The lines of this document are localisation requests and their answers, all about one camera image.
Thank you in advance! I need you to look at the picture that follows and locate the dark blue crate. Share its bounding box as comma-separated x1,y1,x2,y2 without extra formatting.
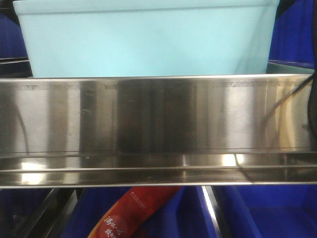
61,186,216,238
269,0,315,69
0,13,27,59
215,185,317,238

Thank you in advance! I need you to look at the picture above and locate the stainless steel shelf rail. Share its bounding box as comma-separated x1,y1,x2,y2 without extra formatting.
0,74,317,188

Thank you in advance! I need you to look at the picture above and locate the dark blue crate lower right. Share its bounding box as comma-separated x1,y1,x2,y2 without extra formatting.
215,185,317,238

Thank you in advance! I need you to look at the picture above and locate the dark blue crate upper left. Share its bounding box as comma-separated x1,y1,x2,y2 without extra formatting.
0,13,27,59

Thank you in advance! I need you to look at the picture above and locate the red snack package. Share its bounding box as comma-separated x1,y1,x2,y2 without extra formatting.
88,186,181,238

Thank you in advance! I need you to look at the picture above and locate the light blue plastic bin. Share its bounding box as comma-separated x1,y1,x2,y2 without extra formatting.
13,0,279,78

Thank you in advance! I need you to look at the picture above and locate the dark blue crate upper right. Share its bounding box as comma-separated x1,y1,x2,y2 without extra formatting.
269,0,315,69

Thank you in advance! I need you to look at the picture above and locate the dark blue crate lower middle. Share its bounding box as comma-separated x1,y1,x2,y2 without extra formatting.
61,186,216,238

